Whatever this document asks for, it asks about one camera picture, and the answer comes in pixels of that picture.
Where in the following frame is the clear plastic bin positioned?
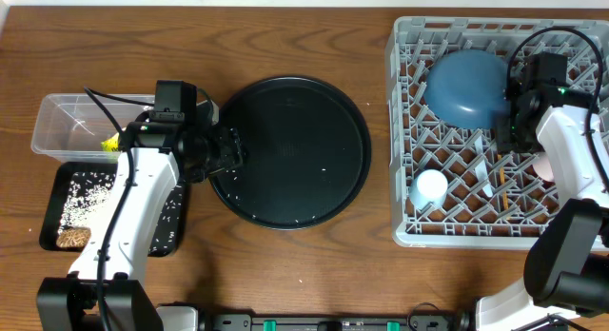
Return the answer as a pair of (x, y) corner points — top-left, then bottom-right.
(29, 92), (158, 165)

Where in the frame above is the yellow foil snack wrapper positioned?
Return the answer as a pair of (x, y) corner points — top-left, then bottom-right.
(101, 133), (122, 152)

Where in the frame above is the black rectangular tray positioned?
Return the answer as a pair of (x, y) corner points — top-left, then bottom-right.
(39, 162), (189, 254)

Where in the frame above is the round black serving tray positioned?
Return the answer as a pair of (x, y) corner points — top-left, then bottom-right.
(210, 76), (372, 230)

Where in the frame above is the white plastic knife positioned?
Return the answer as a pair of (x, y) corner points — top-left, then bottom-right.
(474, 129), (493, 198)

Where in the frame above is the light blue plastic cup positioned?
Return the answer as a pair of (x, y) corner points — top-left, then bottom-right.
(409, 169), (448, 210)

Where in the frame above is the grey plastic dishwasher rack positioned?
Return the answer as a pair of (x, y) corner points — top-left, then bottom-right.
(385, 16), (608, 250)

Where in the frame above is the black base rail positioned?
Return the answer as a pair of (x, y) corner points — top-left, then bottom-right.
(156, 302), (477, 331)

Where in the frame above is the dark blue plate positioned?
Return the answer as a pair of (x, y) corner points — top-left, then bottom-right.
(423, 49), (510, 129)

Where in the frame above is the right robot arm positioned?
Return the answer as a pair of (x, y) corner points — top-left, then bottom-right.
(474, 90), (608, 330)

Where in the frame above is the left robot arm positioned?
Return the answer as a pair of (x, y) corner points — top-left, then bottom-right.
(36, 122), (243, 330)

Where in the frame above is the white rice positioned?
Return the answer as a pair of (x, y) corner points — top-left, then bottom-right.
(56, 172), (187, 257)

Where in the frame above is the brown walnut cookie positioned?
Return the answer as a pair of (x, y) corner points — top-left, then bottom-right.
(55, 227), (91, 248)

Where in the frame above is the pink plastic cup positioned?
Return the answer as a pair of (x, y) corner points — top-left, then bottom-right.
(533, 152), (555, 183)

